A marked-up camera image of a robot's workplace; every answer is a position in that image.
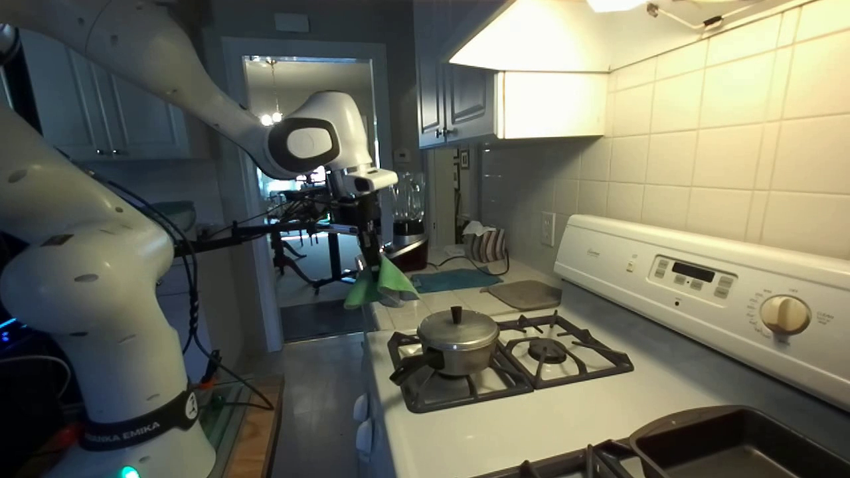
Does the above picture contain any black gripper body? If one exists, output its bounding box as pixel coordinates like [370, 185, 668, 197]
[341, 189, 389, 238]

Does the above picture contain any green towel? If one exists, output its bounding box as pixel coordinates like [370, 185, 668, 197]
[343, 254, 422, 312]

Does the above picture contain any silver pot with black handle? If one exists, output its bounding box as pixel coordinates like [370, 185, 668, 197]
[389, 329, 504, 387]

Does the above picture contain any small white striped container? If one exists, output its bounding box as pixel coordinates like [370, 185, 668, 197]
[463, 219, 513, 266]

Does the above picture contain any brown trivet tile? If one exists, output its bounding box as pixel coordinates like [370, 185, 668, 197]
[483, 278, 567, 312]

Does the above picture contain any black stove grate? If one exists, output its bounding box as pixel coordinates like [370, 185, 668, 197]
[386, 308, 638, 416]
[475, 437, 661, 478]

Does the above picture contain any black round burner cap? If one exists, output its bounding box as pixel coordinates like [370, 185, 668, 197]
[527, 336, 572, 367]

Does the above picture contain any white range hood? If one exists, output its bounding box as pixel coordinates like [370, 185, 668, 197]
[447, 0, 820, 74]

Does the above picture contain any white gas stove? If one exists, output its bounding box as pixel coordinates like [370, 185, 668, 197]
[355, 213, 850, 478]

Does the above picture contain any tall white cabinet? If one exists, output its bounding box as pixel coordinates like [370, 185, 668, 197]
[22, 35, 193, 162]

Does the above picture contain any cream round timer knob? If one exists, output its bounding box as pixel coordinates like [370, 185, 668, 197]
[757, 292, 815, 336]

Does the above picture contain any dark cast-iron pan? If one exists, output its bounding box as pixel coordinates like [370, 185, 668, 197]
[630, 406, 850, 478]

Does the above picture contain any black camera stand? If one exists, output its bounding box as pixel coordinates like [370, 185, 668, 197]
[171, 210, 374, 294]

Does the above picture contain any grey wall cabinet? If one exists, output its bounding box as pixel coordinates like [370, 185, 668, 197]
[413, 0, 610, 151]

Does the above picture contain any white wall outlet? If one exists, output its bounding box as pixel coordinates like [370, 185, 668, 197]
[540, 210, 560, 250]

